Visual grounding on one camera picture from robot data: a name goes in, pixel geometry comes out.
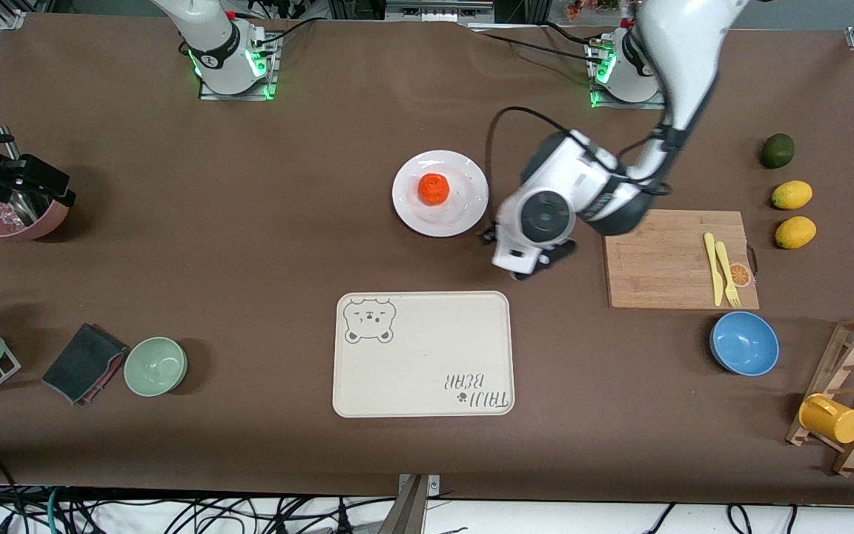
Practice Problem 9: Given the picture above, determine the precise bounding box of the green lime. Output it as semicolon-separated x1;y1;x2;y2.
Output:
760;133;795;170

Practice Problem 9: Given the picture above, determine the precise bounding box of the cream bear print tray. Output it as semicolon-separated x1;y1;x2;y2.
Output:
332;291;515;418

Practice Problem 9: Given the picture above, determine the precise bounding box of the yellow lemon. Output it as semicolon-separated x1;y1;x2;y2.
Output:
775;216;818;250
772;180;813;211

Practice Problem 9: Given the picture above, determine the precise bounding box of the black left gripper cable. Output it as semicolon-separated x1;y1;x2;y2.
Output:
483;106;665;242

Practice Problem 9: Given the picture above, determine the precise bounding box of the yellow mug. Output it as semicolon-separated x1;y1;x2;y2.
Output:
798;393;854;444

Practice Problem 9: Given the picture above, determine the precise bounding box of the pink folded cloth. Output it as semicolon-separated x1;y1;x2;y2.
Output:
82;345;129;406

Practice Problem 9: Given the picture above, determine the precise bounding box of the dark grey folded cloth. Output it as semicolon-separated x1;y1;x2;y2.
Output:
42;323;129;406

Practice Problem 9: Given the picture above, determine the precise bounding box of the pink bowl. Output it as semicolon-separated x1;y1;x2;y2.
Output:
0;189;70;241

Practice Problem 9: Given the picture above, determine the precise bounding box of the grey metal pole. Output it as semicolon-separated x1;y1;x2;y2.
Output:
377;475;429;534

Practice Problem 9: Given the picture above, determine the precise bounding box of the wooden cutting board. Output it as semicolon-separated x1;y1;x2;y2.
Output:
603;210;760;310

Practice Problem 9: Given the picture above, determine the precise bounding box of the teal cable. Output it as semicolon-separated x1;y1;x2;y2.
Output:
44;486;66;534

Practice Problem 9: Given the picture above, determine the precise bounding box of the white round plate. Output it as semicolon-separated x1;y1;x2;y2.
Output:
392;150;490;238

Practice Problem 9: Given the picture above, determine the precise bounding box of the pale green bowl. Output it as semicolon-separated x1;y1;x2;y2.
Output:
124;337;188;398

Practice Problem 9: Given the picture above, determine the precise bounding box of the peeled orange fruit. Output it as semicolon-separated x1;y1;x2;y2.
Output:
417;173;451;207

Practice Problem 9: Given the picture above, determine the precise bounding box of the yellow plastic fork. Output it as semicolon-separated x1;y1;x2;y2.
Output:
715;241;742;309

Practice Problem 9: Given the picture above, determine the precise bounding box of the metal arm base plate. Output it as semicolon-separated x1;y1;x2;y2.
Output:
589;37;669;111
199;30;280;102

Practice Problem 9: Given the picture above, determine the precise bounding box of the yellow plastic knife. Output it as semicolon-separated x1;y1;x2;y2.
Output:
704;232;725;307

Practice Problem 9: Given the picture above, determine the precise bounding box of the blue bowl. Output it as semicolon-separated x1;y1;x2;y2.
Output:
709;311;780;377

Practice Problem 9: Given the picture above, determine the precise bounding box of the brown table mat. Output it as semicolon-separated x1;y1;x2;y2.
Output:
0;11;854;507

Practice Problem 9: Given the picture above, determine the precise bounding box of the silver metal bracket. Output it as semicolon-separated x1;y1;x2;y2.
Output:
398;474;441;496

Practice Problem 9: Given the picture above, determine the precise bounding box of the black base cable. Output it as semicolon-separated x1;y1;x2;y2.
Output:
253;18;318;50
464;28;606;69

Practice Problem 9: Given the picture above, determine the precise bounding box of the stainless steel scoop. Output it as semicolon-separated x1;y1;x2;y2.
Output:
0;128;54;226

